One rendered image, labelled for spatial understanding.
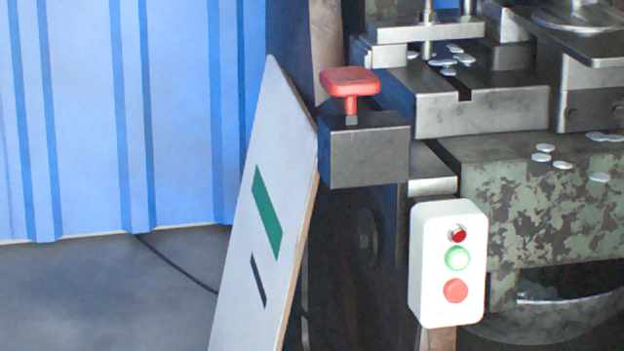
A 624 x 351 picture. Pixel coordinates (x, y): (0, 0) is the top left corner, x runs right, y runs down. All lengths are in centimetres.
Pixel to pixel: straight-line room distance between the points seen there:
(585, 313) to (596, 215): 20
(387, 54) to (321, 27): 25
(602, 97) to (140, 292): 132
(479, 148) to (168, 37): 134
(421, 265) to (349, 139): 16
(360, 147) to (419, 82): 20
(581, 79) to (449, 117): 17
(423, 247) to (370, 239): 24
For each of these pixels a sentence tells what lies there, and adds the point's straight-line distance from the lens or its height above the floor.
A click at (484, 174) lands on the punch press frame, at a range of 153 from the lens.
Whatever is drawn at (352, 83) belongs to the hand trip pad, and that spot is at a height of 76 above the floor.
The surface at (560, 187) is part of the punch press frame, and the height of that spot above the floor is 60.
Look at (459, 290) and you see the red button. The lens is 143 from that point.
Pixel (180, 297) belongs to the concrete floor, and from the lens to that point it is 264.
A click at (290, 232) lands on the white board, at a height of 43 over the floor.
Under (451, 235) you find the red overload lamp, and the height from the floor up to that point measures 61.
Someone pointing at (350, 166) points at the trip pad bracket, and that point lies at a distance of 145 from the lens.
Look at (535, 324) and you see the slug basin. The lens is 175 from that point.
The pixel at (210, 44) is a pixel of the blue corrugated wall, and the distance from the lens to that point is 281.
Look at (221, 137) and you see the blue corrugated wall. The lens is 286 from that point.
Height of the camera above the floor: 117
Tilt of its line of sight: 21 degrees down
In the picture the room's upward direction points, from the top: straight up
